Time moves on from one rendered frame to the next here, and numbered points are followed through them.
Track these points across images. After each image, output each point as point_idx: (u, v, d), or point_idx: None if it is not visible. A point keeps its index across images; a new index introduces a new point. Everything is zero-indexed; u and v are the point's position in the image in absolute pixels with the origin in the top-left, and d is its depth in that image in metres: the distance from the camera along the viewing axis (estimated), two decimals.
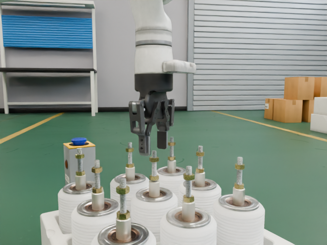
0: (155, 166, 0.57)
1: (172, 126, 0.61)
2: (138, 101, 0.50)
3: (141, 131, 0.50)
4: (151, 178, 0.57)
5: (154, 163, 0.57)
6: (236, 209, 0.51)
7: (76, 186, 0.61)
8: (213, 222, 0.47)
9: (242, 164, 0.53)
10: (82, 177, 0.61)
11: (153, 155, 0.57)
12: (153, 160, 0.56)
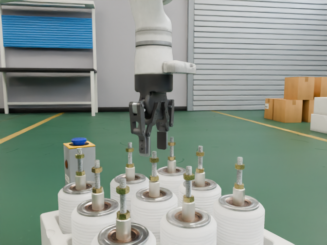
0: (153, 165, 0.58)
1: (172, 126, 0.61)
2: (139, 102, 0.50)
3: (142, 132, 0.50)
4: (158, 178, 0.57)
5: (155, 163, 0.58)
6: (236, 209, 0.51)
7: (76, 186, 0.61)
8: (213, 222, 0.47)
9: (242, 164, 0.53)
10: (82, 177, 0.61)
11: (152, 156, 0.57)
12: (157, 159, 0.57)
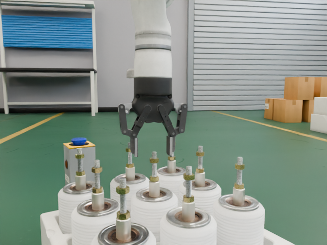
0: (152, 166, 0.57)
1: None
2: (183, 103, 0.58)
3: None
4: (154, 177, 0.59)
5: (152, 164, 0.57)
6: (236, 209, 0.51)
7: (76, 186, 0.61)
8: (213, 222, 0.47)
9: (242, 164, 0.53)
10: (82, 177, 0.61)
11: (155, 157, 0.57)
12: (151, 159, 0.58)
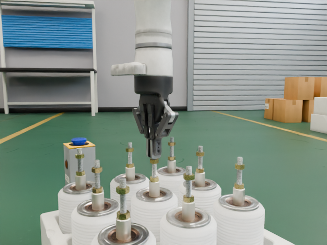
0: (155, 167, 0.57)
1: (156, 136, 0.54)
2: (134, 109, 0.60)
3: (139, 132, 0.58)
4: (150, 179, 0.57)
5: (154, 165, 0.57)
6: (236, 209, 0.51)
7: (76, 186, 0.61)
8: (213, 222, 0.47)
9: (242, 164, 0.53)
10: (82, 177, 0.61)
11: None
12: (152, 161, 0.56)
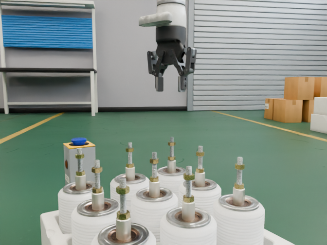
0: (154, 167, 0.57)
1: (187, 72, 0.67)
2: (149, 51, 0.74)
3: (148, 72, 0.74)
4: (151, 178, 0.58)
5: (152, 164, 0.57)
6: (236, 209, 0.51)
7: (76, 186, 0.61)
8: (213, 222, 0.47)
9: (242, 164, 0.53)
10: (82, 177, 0.61)
11: (156, 157, 0.57)
12: (150, 160, 0.57)
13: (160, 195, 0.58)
